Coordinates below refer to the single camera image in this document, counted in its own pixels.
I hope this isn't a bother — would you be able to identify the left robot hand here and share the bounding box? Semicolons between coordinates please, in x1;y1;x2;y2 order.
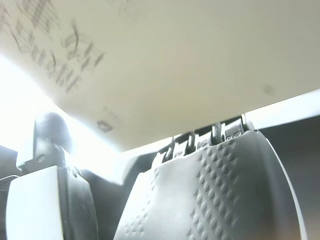
4;112;307;240

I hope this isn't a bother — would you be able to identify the beige book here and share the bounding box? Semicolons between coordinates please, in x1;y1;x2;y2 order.
0;0;320;154

